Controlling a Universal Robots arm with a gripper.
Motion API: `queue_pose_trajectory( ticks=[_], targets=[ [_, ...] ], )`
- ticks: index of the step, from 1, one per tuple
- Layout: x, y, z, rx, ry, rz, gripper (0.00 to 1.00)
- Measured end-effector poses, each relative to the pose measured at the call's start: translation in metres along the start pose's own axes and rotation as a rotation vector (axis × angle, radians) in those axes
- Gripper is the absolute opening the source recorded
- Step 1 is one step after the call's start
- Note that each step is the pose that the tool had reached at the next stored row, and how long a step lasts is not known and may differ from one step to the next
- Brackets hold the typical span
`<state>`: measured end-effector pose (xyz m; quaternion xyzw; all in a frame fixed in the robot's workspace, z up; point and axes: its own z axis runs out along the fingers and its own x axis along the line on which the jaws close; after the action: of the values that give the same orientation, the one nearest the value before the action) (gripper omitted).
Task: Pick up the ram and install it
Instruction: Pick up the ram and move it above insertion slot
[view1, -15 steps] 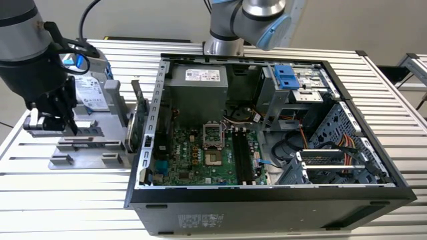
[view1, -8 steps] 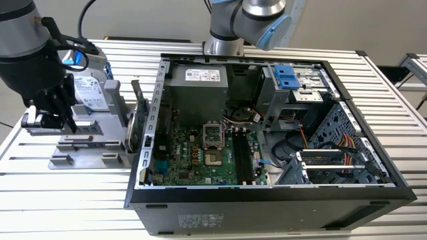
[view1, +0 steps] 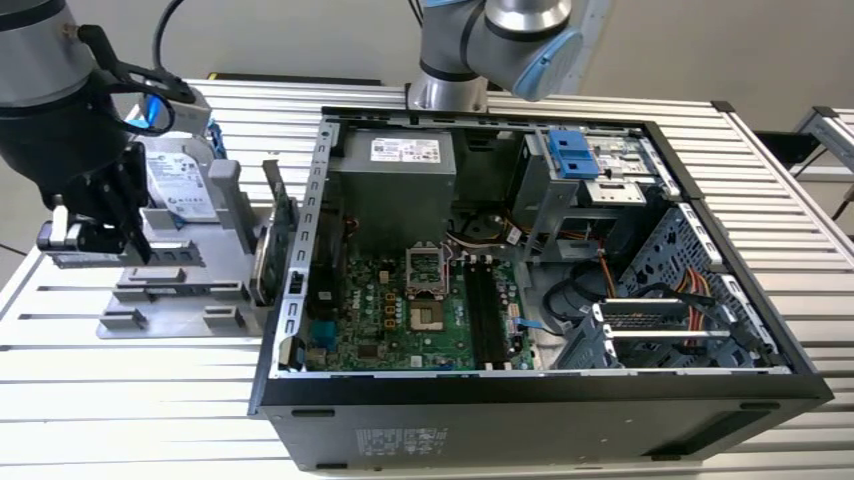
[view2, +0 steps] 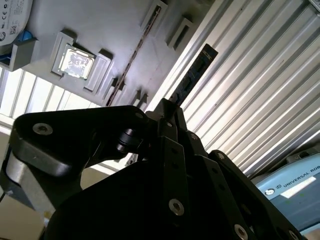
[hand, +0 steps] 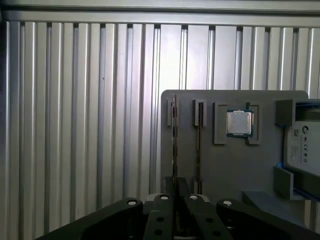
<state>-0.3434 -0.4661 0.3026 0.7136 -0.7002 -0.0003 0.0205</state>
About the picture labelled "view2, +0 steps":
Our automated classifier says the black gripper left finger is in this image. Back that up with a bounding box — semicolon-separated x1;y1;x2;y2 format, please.
0;98;189;230

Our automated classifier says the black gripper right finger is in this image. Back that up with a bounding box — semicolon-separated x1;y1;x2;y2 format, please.
175;107;304;240

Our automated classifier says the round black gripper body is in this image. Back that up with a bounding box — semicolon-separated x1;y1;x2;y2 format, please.
44;159;231;240

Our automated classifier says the blue RAM stick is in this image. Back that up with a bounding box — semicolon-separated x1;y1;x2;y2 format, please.
171;43;220;110

